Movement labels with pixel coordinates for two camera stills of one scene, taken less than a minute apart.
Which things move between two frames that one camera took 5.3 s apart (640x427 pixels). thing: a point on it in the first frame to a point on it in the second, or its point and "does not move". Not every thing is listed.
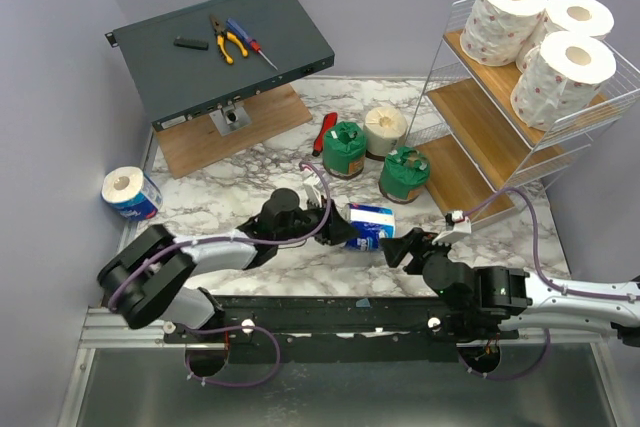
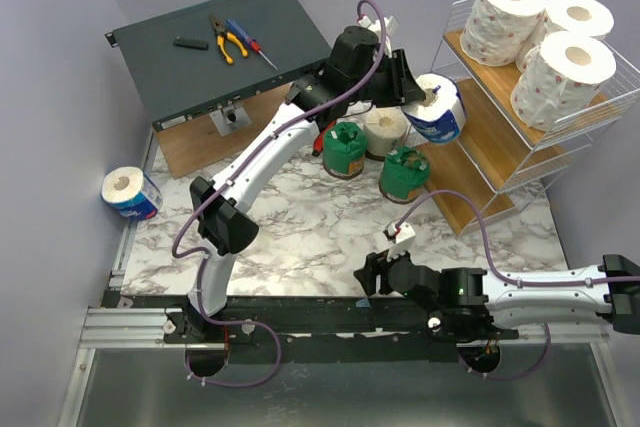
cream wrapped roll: [383, 128] does not move
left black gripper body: [314, 215] to [385, 87]
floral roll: [502, 13] does not move
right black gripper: [413, 251] to [381, 274]
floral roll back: [561, 79] does not move
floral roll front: [567, 13] does not move
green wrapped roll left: [344, 150] does not move
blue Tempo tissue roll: [371, 224] to [441, 115]
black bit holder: [191, 43] does not move
